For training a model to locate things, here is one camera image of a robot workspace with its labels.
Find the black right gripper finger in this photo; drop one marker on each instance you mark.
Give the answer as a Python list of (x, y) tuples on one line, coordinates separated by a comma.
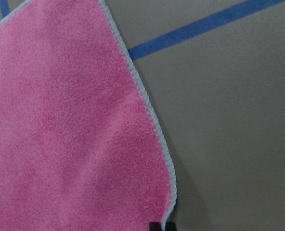
[(170, 226)]

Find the pink and grey towel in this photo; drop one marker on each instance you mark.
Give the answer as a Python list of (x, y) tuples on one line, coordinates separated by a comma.
[(81, 148)]

